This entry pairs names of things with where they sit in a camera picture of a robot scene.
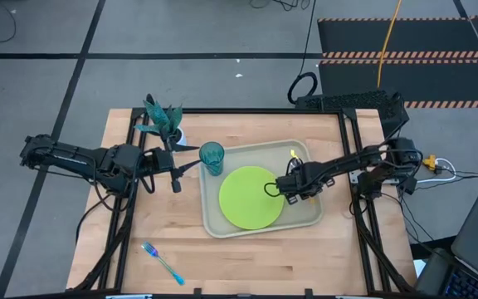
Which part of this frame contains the beige plastic serving tray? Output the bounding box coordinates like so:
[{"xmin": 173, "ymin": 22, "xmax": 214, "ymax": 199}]
[{"xmin": 198, "ymin": 139, "xmax": 324, "ymax": 240}]

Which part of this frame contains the black backlit keyboard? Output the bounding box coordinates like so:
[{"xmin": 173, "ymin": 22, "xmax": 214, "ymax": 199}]
[{"xmin": 444, "ymin": 267, "xmax": 478, "ymax": 299}]

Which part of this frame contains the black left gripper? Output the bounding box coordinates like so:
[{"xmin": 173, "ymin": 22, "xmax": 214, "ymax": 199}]
[{"xmin": 149, "ymin": 139, "xmax": 203, "ymax": 194}]

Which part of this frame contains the yellow power splitter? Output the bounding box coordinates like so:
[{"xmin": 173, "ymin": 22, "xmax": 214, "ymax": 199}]
[{"xmin": 422, "ymin": 154, "xmax": 440, "ymax": 173}]

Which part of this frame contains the iridescent fork with blue handle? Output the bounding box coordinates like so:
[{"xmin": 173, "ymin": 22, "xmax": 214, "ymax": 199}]
[{"xmin": 141, "ymin": 242, "xmax": 186, "ymax": 287}]

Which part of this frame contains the lime green round plate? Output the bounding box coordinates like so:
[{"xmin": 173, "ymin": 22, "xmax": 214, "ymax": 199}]
[{"xmin": 218, "ymin": 165, "xmax": 285, "ymax": 231}]

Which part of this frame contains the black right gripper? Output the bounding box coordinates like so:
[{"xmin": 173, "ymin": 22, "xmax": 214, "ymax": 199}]
[{"xmin": 275, "ymin": 160, "xmax": 336, "ymax": 207}]

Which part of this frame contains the snake plant in white pot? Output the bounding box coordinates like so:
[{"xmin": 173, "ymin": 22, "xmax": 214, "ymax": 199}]
[{"xmin": 134, "ymin": 93, "xmax": 188, "ymax": 149}]

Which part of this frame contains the black aluminium table frame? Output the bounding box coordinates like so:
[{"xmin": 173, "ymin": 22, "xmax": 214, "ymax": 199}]
[{"xmin": 66, "ymin": 106, "xmax": 421, "ymax": 299}]

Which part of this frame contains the yellow extension cable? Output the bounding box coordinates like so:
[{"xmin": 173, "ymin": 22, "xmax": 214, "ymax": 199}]
[{"xmin": 377, "ymin": 0, "xmax": 403, "ymax": 90}]

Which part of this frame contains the black hazard-striped floor mat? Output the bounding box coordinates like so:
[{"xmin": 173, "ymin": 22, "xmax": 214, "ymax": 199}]
[
  {"xmin": 318, "ymin": 59, "xmax": 478, "ymax": 110},
  {"xmin": 317, "ymin": 15, "xmax": 478, "ymax": 60}
]

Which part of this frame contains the teal faceted plastic cup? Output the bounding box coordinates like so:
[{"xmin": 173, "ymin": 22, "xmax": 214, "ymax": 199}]
[{"xmin": 198, "ymin": 141, "xmax": 226, "ymax": 177}]

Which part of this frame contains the black hanging cable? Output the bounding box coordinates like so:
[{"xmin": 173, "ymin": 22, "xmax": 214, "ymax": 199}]
[{"xmin": 286, "ymin": 0, "xmax": 319, "ymax": 105}]

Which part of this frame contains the white power cable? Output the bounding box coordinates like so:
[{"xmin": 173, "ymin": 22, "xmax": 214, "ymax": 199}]
[{"xmin": 416, "ymin": 157, "xmax": 458, "ymax": 185}]

